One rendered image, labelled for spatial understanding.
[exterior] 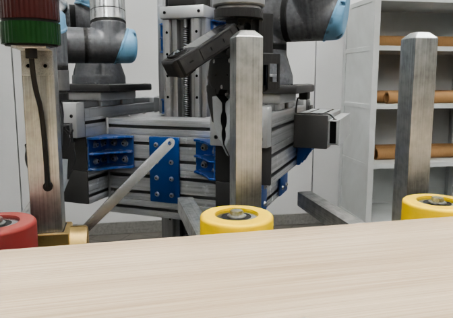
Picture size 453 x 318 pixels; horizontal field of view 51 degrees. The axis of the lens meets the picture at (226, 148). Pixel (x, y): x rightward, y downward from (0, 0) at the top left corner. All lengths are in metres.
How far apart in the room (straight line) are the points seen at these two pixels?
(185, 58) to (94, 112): 0.69
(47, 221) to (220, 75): 0.31
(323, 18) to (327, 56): 2.31
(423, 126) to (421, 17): 3.06
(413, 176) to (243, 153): 0.25
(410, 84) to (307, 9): 0.48
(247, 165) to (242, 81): 0.11
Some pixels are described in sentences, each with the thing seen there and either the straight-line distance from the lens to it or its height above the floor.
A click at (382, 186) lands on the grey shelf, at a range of 3.70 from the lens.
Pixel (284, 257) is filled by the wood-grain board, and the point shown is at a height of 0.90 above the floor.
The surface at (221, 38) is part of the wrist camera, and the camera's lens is 0.66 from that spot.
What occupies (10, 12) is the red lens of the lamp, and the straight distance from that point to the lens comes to 0.53.
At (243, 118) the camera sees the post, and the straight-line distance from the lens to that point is 0.60.
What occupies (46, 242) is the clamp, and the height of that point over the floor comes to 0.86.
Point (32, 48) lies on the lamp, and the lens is 0.54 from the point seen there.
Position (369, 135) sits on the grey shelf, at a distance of 3.09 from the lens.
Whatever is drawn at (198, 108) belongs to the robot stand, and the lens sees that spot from 1.32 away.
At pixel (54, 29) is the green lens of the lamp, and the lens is 0.54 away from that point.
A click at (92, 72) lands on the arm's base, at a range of 1.36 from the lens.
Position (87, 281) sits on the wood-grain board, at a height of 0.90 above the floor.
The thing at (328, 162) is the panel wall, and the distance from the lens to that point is 3.49.
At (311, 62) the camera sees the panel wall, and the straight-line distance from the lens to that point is 3.39.
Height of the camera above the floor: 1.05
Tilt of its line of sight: 8 degrees down
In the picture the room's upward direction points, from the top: straight up
